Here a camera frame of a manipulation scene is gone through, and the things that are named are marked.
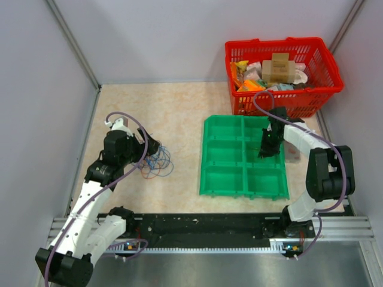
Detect cable bundle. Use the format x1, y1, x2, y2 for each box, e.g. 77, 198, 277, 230
138, 145, 174, 180

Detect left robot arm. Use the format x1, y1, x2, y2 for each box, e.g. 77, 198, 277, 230
35, 112, 155, 286

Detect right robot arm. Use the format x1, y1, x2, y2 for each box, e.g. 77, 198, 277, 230
258, 107, 355, 237

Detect grey red packet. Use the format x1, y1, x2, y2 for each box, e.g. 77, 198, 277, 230
283, 141, 301, 163

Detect green compartment tray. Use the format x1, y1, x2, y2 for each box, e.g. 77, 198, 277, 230
199, 115, 290, 200

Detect orange snack packet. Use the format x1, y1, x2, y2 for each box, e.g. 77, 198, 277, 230
237, 80, 266, 92

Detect brown cardboard box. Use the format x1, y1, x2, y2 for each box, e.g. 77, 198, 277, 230
262, 53, 296, 83

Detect red plastic basket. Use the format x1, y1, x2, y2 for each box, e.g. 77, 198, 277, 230
224, 37, 344, 118

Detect yellow snack packet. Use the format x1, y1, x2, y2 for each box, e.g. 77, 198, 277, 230
234, 60, 248, 72

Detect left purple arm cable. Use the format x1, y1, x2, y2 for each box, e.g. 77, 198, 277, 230
43, 111, 149, 287

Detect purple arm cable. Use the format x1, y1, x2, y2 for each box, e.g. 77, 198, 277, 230
253, 90, 349, 213
43, 111, 149, 287

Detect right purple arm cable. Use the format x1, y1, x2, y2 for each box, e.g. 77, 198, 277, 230
253, 90, 349, 213

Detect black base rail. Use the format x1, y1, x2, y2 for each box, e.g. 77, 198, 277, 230
119, 213, 315, 248

